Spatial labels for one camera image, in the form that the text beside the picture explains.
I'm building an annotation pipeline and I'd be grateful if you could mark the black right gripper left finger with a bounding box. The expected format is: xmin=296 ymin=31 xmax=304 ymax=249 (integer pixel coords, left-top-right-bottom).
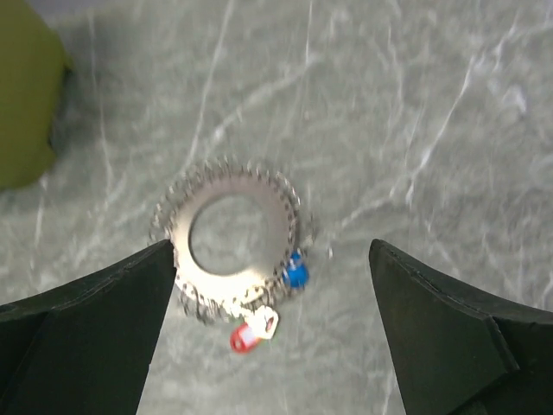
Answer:
xmin=1 ymin=240 xmax=175 ymax=415

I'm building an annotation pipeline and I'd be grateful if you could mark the olive green plastic bin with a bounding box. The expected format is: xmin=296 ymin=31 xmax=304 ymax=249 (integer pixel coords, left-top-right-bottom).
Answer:
xmin=1 ymin=0 xmax=73 ymax=189

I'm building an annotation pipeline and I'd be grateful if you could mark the silver key with red tag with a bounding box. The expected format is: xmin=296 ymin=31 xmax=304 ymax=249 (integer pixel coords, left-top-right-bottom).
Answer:
xmin=245 ymin=305 xmax=279 ymax=340

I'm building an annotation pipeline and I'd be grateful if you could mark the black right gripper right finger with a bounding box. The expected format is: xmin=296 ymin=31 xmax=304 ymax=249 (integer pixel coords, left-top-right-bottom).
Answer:
xmin=369 ymin=239 xmax=552 ymax=415

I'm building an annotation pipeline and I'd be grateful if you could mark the red key tag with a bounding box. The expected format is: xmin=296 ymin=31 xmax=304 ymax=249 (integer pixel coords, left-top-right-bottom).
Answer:
xmin=230 ymin=322 xmax=262 ymax=354

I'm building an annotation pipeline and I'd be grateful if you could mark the blue key tag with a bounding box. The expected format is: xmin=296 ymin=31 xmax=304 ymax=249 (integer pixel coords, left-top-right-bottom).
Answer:
xmin=283 ymin=250 xmax=309 ymax=289

